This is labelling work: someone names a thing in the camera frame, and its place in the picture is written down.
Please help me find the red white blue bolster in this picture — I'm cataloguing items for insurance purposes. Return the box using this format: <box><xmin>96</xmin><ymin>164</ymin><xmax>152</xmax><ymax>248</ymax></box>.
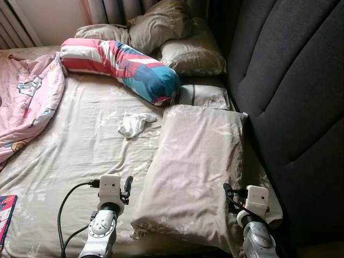
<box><xmin>60</xmin><ymin>38</ymin><xmax>182</xmax><ymax>105</ymax></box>

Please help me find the taupe crumpled pillow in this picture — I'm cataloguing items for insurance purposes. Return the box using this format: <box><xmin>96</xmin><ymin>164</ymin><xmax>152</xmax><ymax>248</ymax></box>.
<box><xmin>126</xmin><ymin>0</ymin><xmax>193</xmax><ymax>54</ymax></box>

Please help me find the beige floral bed sheet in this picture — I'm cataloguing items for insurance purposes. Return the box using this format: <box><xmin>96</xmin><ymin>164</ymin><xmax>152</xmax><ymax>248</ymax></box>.
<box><xmin>0</xmin><ymin>46</ymin><xmax>285</xmax><ymax>258</ymax></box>

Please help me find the flat beige pillow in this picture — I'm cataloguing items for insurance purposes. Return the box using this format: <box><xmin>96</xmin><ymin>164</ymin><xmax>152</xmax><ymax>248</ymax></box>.
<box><xmin>75</xmin><ymin>24</ymin><xmax>132</xmax><ymax>45</ymax></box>

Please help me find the plump beige pillow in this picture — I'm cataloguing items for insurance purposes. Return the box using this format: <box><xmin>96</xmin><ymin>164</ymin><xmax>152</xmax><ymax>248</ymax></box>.
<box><xmin>157</xmin><ymin>18</ymin><xmax>227</xmax><ymax>77</ymax></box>

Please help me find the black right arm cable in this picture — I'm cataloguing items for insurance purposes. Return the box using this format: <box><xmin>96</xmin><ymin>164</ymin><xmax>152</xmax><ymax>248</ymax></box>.
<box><xmin>225</xmin><ymin>185</ymin><xmax>253</xmax><ymax>218</ymax></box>

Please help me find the pink cartoon print quilt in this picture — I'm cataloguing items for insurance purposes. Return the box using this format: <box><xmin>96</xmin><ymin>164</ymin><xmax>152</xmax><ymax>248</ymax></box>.
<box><xmin>0</xmin><ymin>51</ymin><xmax>66</xmax><ymax>164</ymax></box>

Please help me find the large beige floral pillow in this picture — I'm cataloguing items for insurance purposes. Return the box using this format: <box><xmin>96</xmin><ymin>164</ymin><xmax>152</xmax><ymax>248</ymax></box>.
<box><xmin>131</xmin><ymin>104</ymin><xmax>250</xmax><ymax>256</ymax></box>

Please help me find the dark grey upholstered headboard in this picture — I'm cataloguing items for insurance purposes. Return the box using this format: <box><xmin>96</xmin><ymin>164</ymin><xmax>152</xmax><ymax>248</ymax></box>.
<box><xmin>226</xmin><ymin>0</ymin><xmax>344</xmax><ymax>248</ymax></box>

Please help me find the small grey white pillow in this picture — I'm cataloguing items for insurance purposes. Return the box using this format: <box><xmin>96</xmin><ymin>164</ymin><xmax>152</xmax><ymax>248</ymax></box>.
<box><xmin>179</xmin><ymin>83</ymin><xmax>233</xmax><ymax>111</ymax></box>

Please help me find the colourful comic book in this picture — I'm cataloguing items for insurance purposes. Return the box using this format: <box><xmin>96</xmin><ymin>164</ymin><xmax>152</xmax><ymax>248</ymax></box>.
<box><xmin>0</xmin><ymin>195</ymin><xmax>18</xmax><ymax>247</ymax></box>

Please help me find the white crumpled cloth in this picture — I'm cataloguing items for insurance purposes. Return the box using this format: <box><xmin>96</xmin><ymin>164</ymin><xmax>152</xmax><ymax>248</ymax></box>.
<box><xmin>118</xmin><ymin>112</ymin><xmax>157</xmax><ymax>139</ymax></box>

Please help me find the white ribbed radiator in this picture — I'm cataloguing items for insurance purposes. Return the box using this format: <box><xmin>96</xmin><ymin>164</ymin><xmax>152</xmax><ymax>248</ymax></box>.
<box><xmin>0</xmin><ymin>0</ymin><xmax>41</xmax><ymax>49</ymax></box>

